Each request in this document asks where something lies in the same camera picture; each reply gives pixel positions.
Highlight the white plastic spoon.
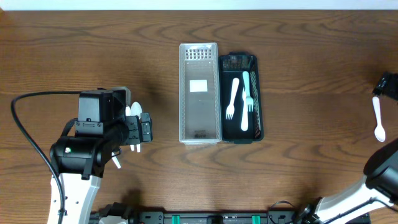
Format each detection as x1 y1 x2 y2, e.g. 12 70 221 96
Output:
372 96 386 142
111 152 121 169
130 101 142 153
125 106 134 151

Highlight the white plastic fork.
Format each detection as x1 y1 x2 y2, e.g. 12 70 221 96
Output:
241 88 248 131
243 71 254 112
226 78 239 120

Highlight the black plastic basket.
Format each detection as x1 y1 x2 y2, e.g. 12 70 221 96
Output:
219 52 264 144

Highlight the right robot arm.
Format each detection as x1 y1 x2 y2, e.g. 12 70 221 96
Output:
302 140 397 223

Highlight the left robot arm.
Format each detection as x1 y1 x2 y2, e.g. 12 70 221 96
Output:
48 86 153 223

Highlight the clear plastic basket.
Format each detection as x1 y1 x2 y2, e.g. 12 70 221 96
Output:
179 42 221 145

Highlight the white label sticker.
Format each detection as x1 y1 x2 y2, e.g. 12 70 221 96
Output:
189 80 208 93

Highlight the left black cable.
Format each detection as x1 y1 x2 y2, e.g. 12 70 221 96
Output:
9 90 82 224

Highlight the black mounting rail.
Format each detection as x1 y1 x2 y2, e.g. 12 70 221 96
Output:
90 202 373 224

